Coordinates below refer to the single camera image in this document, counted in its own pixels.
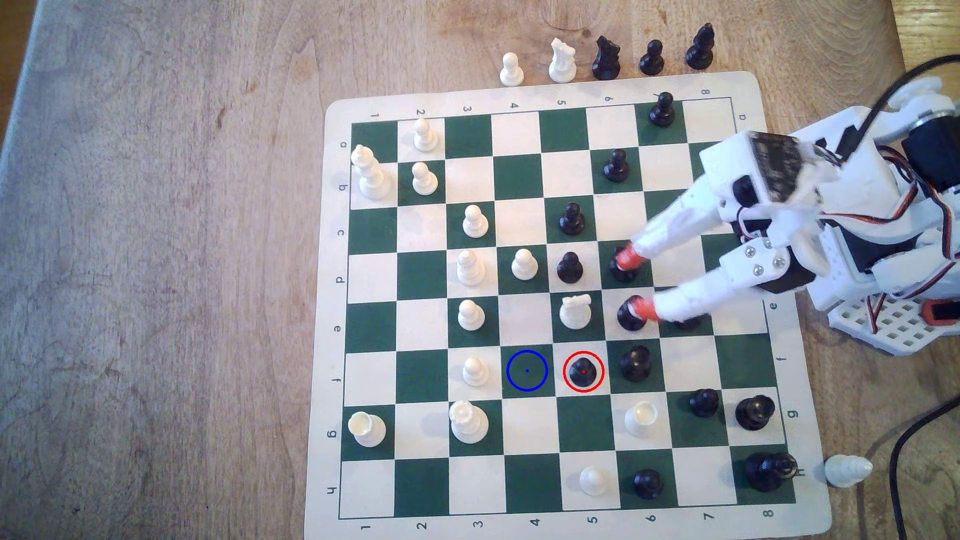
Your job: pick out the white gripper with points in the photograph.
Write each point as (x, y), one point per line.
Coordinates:
(750, 262)

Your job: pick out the black pawn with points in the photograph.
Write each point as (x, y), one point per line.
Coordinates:
(616, 169)
(583, 373)
(661, 112)
(648, 485)
(572, 221)
(570, 270)
(651, 61)
(703, 403)

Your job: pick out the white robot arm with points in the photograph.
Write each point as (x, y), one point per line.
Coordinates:
(862, 180)

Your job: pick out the black chess piece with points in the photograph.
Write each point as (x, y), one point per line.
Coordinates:
(630, 319)
(624, 275)

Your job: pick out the green and cream chess mat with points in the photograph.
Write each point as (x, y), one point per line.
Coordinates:
(420, 487)

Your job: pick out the white knight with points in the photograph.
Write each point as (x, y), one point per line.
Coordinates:
(576, 313)
(562, 66)

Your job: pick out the white pawn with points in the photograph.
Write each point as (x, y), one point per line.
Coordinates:
(425, 139)
(475, 373)
(471, 317)
(475, 223)
(511, 73)
(424, 181)
(524, 266)
(593, 481)

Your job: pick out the white rook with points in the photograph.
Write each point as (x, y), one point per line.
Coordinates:
(367, 430)
(641, 420)

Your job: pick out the black knight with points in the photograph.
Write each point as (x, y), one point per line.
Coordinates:
(606, 64)

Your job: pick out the white bishop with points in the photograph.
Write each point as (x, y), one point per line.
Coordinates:
(846, 471)
(470, 270)

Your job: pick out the black king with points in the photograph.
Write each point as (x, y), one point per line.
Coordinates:
(766, 472)

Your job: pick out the orange plastic clamp part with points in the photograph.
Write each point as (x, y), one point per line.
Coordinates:
(941, 309)

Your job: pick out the white queen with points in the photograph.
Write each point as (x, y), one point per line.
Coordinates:
(468, 424)

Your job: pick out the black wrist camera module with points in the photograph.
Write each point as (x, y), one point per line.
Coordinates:
(780, 169)

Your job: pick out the white grid base plate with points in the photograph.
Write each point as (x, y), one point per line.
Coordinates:
(892, 330)

